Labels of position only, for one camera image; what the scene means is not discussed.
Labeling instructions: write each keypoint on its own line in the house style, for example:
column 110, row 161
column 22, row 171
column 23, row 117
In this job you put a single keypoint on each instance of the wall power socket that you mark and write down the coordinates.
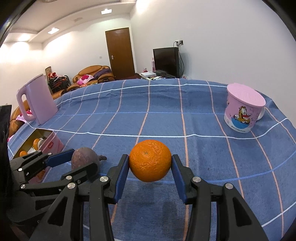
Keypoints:
column 180, row 42

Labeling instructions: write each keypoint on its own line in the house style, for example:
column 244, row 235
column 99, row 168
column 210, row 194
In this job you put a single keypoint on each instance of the white tv stand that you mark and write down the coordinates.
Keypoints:
column 156, row 76

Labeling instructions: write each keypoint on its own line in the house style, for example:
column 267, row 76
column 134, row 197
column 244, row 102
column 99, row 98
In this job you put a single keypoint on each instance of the lilac electric kettle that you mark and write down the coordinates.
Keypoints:
column 39, row 99

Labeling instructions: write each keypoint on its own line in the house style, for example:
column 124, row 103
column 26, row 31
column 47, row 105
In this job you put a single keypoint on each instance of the pink cartoon cup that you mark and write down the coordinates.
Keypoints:
column 244, row 106

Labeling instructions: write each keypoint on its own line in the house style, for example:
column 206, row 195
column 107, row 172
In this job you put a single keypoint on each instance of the brown leather long sofa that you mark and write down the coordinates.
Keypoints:
column 15, row 124

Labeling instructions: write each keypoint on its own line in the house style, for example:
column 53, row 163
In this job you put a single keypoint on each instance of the small orange in tin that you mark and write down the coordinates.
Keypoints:
column 23, row 153
column 37, row 143

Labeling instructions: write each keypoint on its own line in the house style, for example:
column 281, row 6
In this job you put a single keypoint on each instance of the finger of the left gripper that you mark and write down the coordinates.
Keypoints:
column 78, row 176
column 26, row 167

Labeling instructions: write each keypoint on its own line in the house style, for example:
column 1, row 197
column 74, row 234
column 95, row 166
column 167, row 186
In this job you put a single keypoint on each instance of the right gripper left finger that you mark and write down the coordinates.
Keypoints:
column 64, row 218

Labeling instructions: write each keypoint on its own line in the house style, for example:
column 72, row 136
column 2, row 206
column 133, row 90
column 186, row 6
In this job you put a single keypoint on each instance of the pink tin box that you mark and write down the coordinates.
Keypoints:
column 52, row 144

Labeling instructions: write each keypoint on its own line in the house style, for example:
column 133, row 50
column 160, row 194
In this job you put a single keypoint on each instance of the blue plaid tablecloth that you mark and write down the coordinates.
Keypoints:
column 186, row 116

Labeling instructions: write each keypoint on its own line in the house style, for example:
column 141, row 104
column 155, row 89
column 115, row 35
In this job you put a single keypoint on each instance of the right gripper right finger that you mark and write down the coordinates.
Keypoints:
column 235, row 219

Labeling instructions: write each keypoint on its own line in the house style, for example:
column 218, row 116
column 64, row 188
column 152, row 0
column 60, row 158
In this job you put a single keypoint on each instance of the black television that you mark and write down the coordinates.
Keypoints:
column 166, row 61

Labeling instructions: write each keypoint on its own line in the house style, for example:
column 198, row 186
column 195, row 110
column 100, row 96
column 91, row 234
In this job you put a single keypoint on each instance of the large orange fruit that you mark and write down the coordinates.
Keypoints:
column 150, row 160

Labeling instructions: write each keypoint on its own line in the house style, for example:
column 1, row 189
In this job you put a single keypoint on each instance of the brown wooden door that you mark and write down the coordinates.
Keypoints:
column 120, row 53

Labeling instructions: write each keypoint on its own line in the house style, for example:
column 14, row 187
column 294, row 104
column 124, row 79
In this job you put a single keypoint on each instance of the pink flower cushion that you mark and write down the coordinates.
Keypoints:
column 84, row 79

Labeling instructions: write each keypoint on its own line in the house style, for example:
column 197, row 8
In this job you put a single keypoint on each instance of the purple passion fruit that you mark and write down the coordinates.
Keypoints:
column 85, row 155

